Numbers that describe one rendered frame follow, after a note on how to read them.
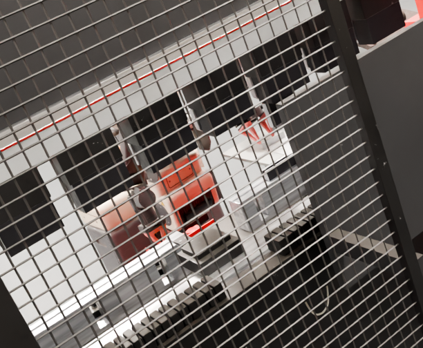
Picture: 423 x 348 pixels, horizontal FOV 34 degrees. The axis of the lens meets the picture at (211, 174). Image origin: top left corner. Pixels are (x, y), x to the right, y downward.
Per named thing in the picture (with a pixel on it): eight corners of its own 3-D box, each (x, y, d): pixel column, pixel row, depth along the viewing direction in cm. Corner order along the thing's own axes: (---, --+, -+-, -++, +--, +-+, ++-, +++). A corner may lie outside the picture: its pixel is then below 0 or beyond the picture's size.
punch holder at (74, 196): (122, 179, 180) (96, 122, 174) (136, 184, 173) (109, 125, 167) (72, 208, 174) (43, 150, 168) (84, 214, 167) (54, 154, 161)
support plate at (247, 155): (265, 130, 230) (263, 128, 229) (315, 138, 207) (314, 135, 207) (222, 156, 223) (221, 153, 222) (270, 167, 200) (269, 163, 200)
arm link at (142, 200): (142, 168, 225) (117, 175, 222) (153, 166, 215) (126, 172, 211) (152, 204, 226) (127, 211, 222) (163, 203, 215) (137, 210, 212)
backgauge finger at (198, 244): (191, 228, 184) (184, 212, 182) (245, 250, 162) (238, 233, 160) (154, 252, 179) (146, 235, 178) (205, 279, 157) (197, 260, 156)
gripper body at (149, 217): (150, 230, 218) (138, 210, 217) (139, 231, 227) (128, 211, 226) (166, 220, 220) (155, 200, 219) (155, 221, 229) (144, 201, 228)
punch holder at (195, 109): (240, 110, 196) (220, 56, 190) (258, 112, 189) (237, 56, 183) (198, 134, 190) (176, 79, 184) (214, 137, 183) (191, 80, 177)
